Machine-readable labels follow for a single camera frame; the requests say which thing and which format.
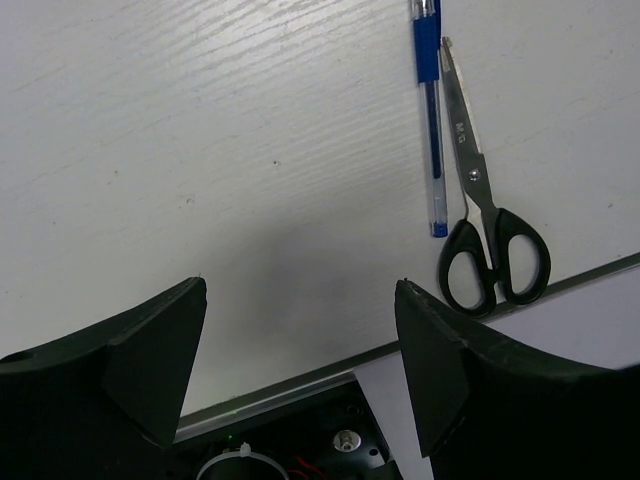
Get blue ballpoint pen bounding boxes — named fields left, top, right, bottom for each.
left=411, top=0, right=448, bottom=238

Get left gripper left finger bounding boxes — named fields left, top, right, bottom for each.
left=1, top=277, right=207, bottom=479

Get black-handled scissors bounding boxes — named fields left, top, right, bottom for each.
left=437, top=37, right=551, bottom=319

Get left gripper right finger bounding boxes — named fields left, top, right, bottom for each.
left=394, top=280, right=639, bottom=479

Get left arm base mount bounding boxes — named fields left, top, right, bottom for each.
left=158, top=373, right=401, bottom=479

